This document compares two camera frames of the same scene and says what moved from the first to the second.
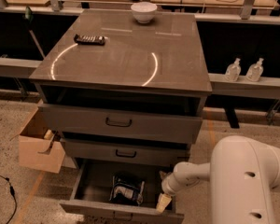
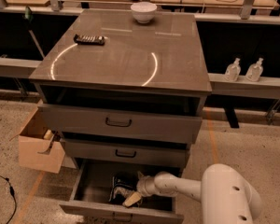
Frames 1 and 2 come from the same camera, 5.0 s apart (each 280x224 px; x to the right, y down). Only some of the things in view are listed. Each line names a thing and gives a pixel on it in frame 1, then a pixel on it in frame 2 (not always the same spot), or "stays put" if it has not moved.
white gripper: (169, 187) -> (145, 184)
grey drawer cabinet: (123, 91) stays put
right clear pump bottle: (255, 71) stays put
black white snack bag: (127, 188) stays put
